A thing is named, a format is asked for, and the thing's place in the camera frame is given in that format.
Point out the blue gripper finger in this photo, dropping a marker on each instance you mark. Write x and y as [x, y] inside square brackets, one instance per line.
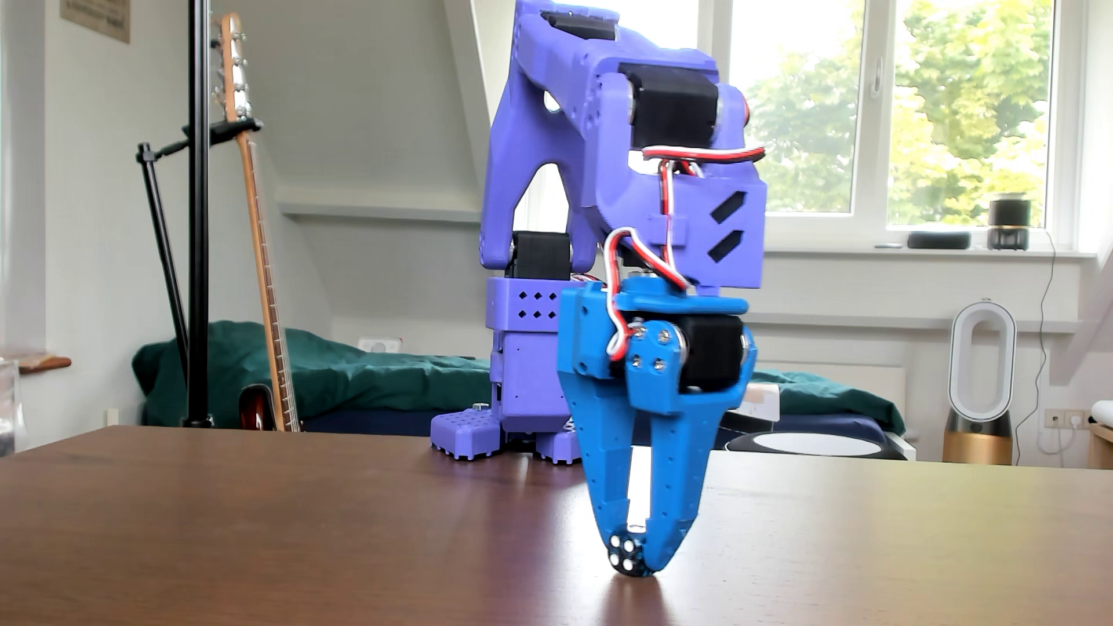
[604, 452]
[683, 452]

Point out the open magazine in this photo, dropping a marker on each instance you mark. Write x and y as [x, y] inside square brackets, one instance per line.
[761, 402]

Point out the black vertical stand pole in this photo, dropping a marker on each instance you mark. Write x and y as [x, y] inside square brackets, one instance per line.
[199, 261]

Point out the white gold bladeless fan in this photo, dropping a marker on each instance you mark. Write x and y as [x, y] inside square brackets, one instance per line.
[979, 439]

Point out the white double wall socket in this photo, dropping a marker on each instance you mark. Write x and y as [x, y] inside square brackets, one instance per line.
[1066, 418]

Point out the black cylindrical speaker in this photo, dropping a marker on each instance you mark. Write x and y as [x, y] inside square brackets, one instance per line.
[1009, 217]

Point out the round white tray black rim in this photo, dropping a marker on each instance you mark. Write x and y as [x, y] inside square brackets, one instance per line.
[816, 444]

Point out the blue gripper body black servo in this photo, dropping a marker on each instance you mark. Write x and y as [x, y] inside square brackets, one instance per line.
[585, 342]

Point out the black guitar stand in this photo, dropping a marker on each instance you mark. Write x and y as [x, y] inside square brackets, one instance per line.
[162, 228]

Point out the wall plaque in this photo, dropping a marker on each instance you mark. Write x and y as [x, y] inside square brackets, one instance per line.
[96, 16]

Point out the blue marbled dice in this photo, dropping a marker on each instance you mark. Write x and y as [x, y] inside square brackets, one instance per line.
[626, 556]

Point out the flat black oval device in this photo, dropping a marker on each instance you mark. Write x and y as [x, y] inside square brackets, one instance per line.
[938, 240]

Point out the purple robot arm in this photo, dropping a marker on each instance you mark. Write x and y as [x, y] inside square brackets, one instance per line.
[556, 113]

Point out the dark blue mattress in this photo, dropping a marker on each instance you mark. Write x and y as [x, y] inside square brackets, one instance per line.
[365, 422]

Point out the wooden shelf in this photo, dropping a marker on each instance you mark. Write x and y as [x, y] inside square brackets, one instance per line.
[39, 363]

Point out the electric guitar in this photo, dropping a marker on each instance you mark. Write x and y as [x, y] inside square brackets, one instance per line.
[261, 261]

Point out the wooden side furniture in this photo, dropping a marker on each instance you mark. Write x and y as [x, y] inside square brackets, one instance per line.
[1102, 448]

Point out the clear glass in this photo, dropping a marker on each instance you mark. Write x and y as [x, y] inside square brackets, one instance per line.
[7, 409]

